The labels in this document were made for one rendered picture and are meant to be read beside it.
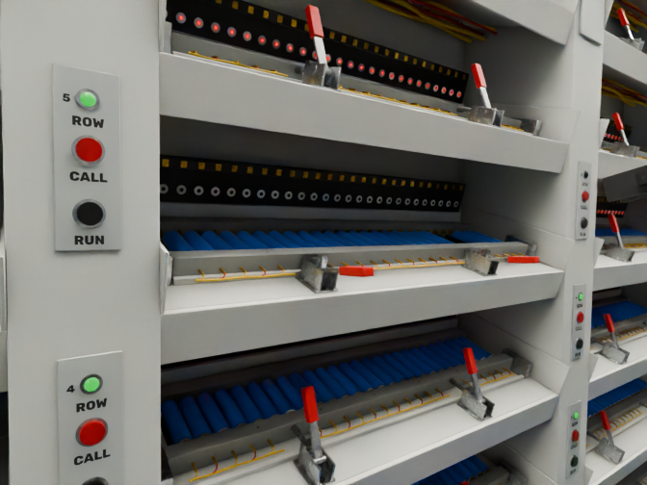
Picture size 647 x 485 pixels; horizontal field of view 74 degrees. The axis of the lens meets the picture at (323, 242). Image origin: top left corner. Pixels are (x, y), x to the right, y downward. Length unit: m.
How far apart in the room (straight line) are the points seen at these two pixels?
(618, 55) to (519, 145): 0.35
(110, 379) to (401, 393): 0.38
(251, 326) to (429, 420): 0.32
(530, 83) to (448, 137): 0.31
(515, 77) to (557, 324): 0.42
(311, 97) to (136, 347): 0.26
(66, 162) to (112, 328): 0.12
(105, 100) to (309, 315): 0.24
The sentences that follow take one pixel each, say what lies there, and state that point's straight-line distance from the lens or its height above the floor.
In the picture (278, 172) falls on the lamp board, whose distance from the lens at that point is 0.57.
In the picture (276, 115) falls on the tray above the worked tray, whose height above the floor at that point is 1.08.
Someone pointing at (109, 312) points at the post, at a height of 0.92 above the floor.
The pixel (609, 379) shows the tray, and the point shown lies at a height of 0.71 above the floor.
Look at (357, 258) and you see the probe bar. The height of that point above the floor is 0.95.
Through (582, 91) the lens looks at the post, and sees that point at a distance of 0.82.
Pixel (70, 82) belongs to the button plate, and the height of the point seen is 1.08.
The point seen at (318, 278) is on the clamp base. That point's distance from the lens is 0.42.
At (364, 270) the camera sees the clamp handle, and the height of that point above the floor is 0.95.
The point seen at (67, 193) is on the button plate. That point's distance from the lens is 0.34.
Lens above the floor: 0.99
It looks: 3 degrees down
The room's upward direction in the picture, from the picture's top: 1 degrees clockwise
